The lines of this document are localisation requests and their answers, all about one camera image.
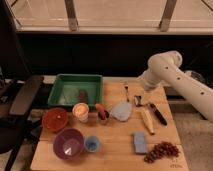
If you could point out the round grey blue device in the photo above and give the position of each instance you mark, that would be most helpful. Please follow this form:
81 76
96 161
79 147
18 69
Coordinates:
196 76

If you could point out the black chair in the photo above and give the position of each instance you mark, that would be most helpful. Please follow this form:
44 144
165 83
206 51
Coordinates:
16 127

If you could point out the green plastic tray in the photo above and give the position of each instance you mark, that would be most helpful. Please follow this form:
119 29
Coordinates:
67 87

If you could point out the brown object in tray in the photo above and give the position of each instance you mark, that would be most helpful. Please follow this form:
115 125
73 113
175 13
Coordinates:
83 96

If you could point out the blue sponge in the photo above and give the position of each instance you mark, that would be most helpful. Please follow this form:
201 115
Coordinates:
139 143

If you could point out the light blue cloth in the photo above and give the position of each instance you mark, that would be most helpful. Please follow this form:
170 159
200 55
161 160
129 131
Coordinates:
122 111

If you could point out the small blue cup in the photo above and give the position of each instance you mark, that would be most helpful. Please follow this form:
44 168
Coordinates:
91 144

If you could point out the red-orange bowl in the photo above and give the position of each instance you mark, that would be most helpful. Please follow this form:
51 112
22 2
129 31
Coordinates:
55 119

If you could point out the purple bowl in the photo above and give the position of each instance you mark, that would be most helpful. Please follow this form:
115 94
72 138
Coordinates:
68 144

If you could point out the white cup orange inside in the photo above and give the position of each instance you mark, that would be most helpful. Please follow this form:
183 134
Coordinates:
80 111

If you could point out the black handled knife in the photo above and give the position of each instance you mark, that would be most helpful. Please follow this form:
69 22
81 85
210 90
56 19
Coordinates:
158 114

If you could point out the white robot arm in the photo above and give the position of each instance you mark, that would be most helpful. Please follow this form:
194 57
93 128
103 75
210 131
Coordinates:
165 67

